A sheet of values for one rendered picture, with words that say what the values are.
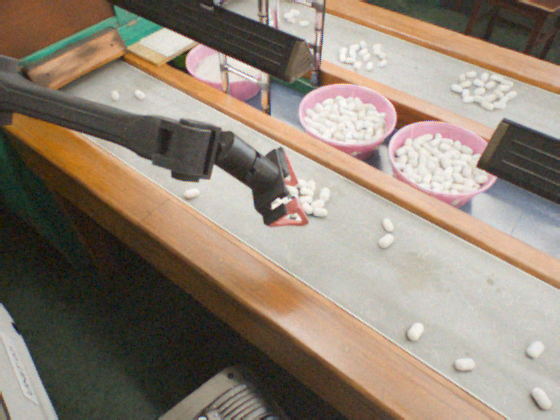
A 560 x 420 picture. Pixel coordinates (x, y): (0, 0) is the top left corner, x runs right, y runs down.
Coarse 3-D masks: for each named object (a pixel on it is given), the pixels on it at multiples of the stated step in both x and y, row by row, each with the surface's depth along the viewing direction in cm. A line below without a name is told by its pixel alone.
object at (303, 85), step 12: (276, 0) 123; (300, 0) 118; (324, 0) 114; (276, 12) 125; (324, 12) 116; (276, 24) 128; (312, 48) 125; (312, 72) 131; (288, 84) 140; (300, 84) 137; (312, 84) 134
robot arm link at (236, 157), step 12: (228, 132) 65; (228, 144) 63; (240, 144) 64; (216, 156) 64; (228, 156) 63; (240, 156) 64; (252, 156) 66; (228, 168) 65; (240, 168) 65; (252, 168) 67
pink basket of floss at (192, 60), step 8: (200, 48) 140; (208, 48) 142; (192, 56) 138; (200, 56) 141; (192, 64) 137; (192, 72) 136; (200, 80) 129; (208, 80) 127; (240, 80) 127; (216, 88) 129; (232, 88) 129; (240, 88) 130; (248, 88) 132; (256, 88) 135; (232, 96) 132; (240, 96) 133; (248, 96) 135
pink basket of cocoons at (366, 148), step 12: (348, 84) 125; (312, 96) 123; (324, 96) 126; (336, 96) 127; (348, 96) 127; (360, 96) 126; (372, 96) 124; (300, 108) 118; (384, 108) 122; (300, 120) 115; (384, 120) 122; (312, 132) 112; (336, 144) 109; (348, 144) 109; (360, 144) 109; (372, 144) 112; (360, 156) 116
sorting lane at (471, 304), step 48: (96, 96) 127; (96, 144) 113; (240, 192) 102; (336, 192) 102; (240, 240) 93; (288, 240) 93; (336, 240) 93; (432, 240) 93; (336, 288) 86; (384, 288) 86; (432, 288) 86; (480, 288) 86; (528, 288) 86; (384, 336) 79; (432, 336) 79; (480, 336) 79; (528, 336) 79; (480, 384) 74; (528, 384) 74
